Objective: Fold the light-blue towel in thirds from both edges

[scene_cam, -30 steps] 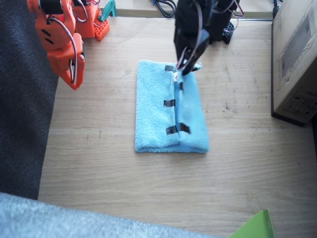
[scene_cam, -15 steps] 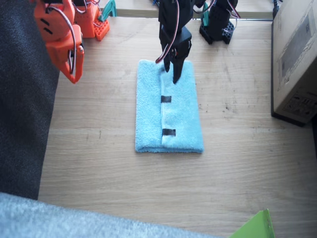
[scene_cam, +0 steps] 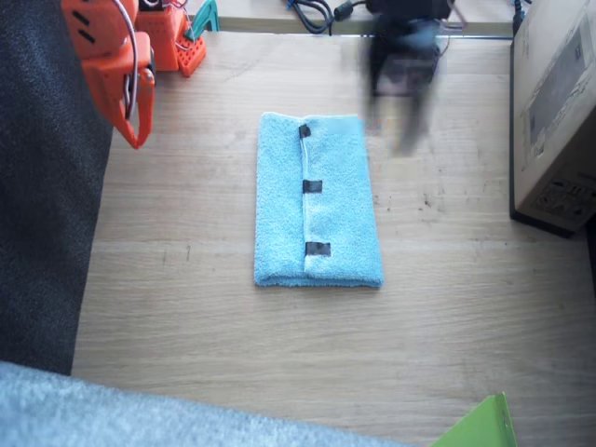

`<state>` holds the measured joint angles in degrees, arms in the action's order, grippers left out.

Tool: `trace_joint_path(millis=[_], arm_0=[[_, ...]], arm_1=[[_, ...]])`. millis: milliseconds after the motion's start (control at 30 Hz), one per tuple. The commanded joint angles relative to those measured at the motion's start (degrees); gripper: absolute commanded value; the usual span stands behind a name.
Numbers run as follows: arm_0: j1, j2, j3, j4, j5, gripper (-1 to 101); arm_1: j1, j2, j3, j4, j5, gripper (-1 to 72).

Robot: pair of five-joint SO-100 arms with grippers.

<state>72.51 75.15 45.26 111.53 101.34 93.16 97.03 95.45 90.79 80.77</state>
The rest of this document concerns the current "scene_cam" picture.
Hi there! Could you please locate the brown cardboard box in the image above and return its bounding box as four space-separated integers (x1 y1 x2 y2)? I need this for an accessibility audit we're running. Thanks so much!
508 0 596 239

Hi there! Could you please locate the dark grey fabric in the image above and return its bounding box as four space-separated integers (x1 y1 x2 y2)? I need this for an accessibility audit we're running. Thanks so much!
0 0 117 376

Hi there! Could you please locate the lime green plastic bracket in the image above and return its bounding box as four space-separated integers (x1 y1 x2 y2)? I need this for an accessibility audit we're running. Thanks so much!
430 392 519 447

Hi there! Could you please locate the light grey fabric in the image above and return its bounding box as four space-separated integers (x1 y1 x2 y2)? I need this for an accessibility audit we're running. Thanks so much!
0 359 413 447

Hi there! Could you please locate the light blue towel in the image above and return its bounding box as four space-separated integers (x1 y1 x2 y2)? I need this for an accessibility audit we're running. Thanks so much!
252 111 386 291

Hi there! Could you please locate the white red servo cable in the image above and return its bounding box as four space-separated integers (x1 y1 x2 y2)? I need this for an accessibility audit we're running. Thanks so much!
111 0 142 120

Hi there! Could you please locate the green table clamp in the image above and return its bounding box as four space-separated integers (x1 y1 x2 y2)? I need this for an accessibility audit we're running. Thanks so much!
187 0 221 41

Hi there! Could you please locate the black cable with ferrite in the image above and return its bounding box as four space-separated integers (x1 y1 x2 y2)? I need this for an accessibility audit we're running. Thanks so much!
280 0 370 36

